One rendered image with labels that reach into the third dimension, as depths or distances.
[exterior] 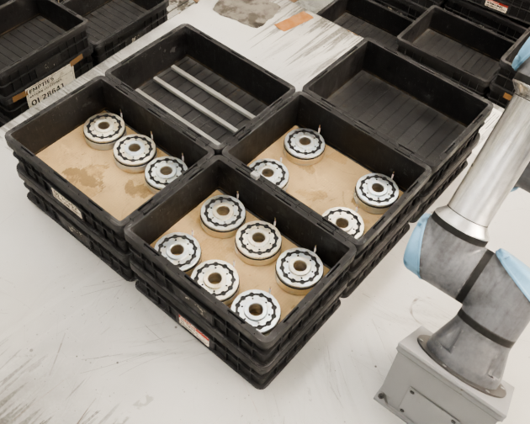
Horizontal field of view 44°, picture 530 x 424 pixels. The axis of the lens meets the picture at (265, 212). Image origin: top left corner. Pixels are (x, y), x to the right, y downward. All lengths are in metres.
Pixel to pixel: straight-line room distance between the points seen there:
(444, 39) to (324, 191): 1.44
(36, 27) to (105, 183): 1.19
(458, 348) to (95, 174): 0.92
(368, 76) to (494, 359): 0.94
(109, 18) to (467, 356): 2.08
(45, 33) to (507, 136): 1.86
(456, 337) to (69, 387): 0.80
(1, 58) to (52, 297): 1.20
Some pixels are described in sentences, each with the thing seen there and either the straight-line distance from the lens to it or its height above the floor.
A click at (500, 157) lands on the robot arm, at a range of 1.26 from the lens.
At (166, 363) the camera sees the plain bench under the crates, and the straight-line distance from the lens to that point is 1.49.
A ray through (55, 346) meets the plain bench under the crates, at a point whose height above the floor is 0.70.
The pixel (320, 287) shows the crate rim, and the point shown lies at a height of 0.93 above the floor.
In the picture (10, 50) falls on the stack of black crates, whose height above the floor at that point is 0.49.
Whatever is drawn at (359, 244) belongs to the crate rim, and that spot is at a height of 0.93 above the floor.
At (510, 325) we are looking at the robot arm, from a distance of 1.29.
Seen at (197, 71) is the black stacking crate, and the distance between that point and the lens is 1.89.
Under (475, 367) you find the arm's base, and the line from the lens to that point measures 1.29.
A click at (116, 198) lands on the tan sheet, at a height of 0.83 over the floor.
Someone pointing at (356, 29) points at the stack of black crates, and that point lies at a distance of 3.06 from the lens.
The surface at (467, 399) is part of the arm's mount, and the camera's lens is 1.27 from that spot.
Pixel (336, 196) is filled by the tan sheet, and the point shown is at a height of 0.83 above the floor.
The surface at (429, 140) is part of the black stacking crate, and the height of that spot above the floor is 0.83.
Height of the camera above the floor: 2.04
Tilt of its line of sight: 52 degrees down
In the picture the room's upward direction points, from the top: 5 degrees clockwise
